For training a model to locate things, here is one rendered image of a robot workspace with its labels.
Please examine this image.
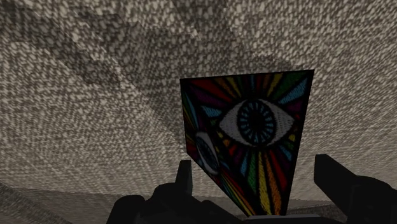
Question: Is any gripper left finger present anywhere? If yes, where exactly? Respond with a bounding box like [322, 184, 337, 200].
[106, 159, 241, 224]

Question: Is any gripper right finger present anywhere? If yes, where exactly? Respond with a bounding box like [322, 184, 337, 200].
[313, 154, 397, 224]

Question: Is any robot stand with eye pattern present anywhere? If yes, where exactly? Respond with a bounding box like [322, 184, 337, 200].
[179, 69, 315, 217]

